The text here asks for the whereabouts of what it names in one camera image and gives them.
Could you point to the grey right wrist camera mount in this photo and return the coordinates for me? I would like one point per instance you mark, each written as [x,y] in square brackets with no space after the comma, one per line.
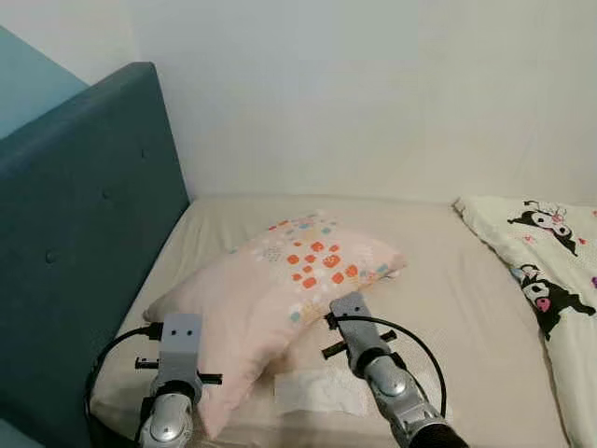
[359,327]

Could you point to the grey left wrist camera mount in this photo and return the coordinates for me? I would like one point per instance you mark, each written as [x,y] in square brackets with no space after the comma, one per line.
[181,341]

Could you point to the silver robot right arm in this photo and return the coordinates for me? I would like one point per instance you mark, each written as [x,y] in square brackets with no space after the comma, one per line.
[410,411]

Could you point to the pink pillow with orange spots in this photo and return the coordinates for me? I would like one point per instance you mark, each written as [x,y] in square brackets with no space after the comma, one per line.
[270,280]

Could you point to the cream cartoon print quilt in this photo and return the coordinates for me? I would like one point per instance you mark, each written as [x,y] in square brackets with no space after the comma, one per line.
[569,271]

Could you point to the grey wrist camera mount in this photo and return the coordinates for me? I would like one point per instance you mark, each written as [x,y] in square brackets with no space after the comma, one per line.
[359,327]
[181,341]

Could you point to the beige mattress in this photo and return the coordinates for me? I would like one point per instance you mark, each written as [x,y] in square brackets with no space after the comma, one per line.
[448,299]

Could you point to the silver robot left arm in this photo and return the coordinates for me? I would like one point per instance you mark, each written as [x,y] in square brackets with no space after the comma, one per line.
[168,420]

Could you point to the teal upholstered headboard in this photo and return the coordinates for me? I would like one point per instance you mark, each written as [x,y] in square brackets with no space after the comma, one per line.
[84,233]

